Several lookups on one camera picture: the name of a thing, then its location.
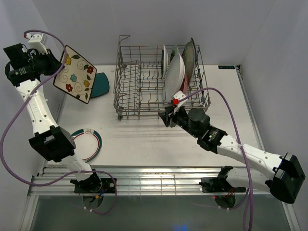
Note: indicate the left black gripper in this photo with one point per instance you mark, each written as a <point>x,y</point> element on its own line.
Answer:
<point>55,64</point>

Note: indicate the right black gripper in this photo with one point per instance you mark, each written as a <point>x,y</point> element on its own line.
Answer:
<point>165,116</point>

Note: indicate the pink dotted scalloped plate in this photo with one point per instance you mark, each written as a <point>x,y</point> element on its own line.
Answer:
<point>184,86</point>

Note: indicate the cream square flower plate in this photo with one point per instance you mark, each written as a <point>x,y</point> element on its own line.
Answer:
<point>77,76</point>

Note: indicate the white oval platter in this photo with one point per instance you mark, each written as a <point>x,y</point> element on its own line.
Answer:
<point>173,78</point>

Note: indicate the speckled beige round plate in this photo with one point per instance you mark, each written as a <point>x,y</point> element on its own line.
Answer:
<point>189,58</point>

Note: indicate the mint green flower plate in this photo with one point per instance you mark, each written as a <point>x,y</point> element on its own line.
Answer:
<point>175,50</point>

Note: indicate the black square floral plate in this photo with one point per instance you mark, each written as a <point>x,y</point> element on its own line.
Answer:
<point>195,53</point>

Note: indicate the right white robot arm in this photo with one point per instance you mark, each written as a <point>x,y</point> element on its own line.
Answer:
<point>282,176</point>

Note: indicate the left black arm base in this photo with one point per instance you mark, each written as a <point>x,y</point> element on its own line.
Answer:
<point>107,186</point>

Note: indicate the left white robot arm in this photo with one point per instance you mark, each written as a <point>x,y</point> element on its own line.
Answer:
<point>51,141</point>

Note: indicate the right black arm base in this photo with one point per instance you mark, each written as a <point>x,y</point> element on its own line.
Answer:
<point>215,185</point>

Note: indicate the teal square plate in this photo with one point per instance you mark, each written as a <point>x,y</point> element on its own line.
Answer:
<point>100,86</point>

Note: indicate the right logo sticker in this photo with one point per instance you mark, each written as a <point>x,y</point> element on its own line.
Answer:
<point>226,67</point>

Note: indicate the round plate red teal rim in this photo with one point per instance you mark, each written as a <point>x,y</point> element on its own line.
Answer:
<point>88,143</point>

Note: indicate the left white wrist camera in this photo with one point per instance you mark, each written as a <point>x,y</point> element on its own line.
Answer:
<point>37,42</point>

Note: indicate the grey wire dish rack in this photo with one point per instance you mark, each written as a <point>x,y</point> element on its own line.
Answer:
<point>138,85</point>

